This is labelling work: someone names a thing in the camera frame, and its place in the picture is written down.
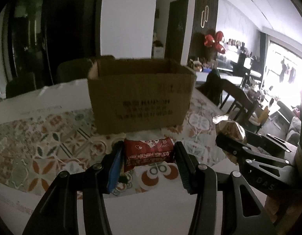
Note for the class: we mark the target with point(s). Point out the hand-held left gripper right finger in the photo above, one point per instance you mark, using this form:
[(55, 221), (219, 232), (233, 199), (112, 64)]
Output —
[(184, 169)]

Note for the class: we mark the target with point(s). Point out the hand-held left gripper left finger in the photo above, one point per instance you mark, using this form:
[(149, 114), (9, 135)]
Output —
[(114, 173)]

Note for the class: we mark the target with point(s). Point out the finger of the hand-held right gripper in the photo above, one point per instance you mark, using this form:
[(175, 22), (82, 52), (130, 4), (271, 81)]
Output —
[(239, 151), (270, 144)]

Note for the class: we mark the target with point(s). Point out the gold foil snack packet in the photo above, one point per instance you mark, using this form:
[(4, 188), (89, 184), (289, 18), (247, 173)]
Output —
[(229, 127)]

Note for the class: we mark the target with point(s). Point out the red snack packet white print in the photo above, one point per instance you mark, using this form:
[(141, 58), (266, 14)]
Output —
[(148, 151)]

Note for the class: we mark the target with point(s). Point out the brown cardboard box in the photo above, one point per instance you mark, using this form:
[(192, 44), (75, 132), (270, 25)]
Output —
[(141, 93)]

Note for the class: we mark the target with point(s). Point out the grey sofa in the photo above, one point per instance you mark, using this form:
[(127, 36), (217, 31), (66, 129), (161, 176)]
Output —
[(294, 129)]

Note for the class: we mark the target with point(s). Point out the orange chair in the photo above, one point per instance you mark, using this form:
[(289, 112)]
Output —
[(264, 115)]

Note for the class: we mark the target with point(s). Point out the wooden chair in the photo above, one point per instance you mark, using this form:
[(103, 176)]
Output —
[(235, 95)]

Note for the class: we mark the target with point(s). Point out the dark green cloth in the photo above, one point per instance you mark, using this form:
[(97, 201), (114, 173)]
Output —
[(212, 85)]

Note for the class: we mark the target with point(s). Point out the patterned tablecloth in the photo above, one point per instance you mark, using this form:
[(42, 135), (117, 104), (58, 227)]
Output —
[(43, 146)]

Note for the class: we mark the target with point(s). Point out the dark upholstered chair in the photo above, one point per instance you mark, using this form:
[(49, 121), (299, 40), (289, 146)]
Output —
[(72, 71), (20, 85)]

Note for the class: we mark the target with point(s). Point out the dark door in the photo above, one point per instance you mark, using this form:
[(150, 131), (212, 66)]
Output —
[(176, 29)]

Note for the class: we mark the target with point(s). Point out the dark glass cabinet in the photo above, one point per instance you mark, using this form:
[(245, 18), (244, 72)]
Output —
[(26, 34)]

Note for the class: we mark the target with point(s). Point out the gold loop wall ornament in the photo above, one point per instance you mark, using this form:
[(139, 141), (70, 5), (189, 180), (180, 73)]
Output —
[(204, 17)]

